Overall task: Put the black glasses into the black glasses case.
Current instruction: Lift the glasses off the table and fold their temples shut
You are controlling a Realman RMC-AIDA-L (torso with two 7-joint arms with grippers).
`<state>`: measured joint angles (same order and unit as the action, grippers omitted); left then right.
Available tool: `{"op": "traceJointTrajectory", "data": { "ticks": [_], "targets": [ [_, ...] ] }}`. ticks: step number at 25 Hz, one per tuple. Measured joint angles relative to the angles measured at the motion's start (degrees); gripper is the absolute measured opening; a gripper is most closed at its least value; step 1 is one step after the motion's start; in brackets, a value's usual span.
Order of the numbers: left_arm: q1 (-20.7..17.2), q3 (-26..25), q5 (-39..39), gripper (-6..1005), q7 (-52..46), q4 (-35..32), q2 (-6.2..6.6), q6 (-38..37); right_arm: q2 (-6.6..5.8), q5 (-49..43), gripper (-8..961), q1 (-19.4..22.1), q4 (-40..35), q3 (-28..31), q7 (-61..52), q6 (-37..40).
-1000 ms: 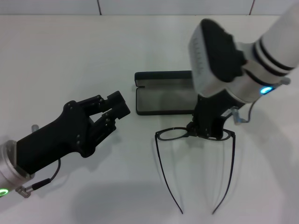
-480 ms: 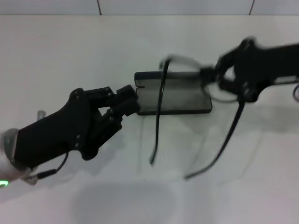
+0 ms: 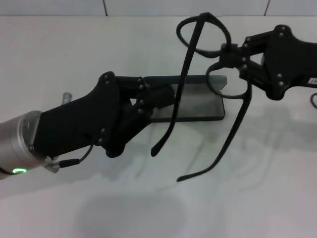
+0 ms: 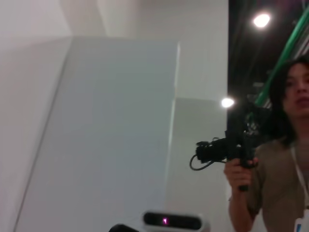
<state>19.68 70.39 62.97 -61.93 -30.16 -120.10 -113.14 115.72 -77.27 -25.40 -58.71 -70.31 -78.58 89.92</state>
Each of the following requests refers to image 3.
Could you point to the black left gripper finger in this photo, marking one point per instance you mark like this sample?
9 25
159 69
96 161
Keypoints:
141 116
158 91

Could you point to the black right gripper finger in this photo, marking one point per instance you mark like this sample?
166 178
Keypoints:
250 72
230 55

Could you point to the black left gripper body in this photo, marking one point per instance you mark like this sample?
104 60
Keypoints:
74 124

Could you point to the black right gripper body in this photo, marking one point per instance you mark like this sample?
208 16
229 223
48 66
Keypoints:
292 64

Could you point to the black glasses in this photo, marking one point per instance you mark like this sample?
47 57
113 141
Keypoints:
183 74

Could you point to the black glasses case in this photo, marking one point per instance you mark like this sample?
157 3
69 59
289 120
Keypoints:
198 106

